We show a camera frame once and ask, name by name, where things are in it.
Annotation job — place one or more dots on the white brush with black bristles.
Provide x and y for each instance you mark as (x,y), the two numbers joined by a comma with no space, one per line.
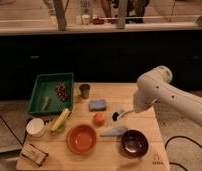
(119,114)

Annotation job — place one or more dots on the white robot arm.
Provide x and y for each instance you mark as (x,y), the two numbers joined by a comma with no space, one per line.
(155,85)

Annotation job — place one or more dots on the red bowl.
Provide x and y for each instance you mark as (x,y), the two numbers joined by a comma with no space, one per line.
(81,139)

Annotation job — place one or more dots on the dark purple bowl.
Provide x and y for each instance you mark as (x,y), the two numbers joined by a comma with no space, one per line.
(134,144)

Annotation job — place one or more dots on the grey metal cup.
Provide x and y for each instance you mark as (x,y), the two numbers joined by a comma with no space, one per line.
(84,90)

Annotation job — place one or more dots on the blue sponge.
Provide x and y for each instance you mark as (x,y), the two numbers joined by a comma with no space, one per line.
(97,105)

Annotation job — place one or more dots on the orange fruit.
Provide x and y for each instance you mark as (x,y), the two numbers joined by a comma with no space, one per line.
(99,119)

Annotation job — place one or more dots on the yellow corn cob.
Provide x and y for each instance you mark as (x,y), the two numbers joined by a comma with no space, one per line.
(63,116)

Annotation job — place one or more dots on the grey cloth piece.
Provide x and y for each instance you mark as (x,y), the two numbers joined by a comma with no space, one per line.
(115,131)

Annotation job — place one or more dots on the green plastic tray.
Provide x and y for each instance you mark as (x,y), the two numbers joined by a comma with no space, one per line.
(45,85)

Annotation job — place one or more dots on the green pepper in tray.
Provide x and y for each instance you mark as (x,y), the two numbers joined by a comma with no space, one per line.
(45,103)

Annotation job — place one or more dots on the red object on far counter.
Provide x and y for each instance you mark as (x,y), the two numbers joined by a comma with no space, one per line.
(98,21)

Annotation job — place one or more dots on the white cup on far counter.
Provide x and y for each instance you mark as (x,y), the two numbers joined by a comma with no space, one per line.
(85,19)

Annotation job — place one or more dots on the wooden block with dark band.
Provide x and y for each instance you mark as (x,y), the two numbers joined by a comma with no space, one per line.
(34,154)

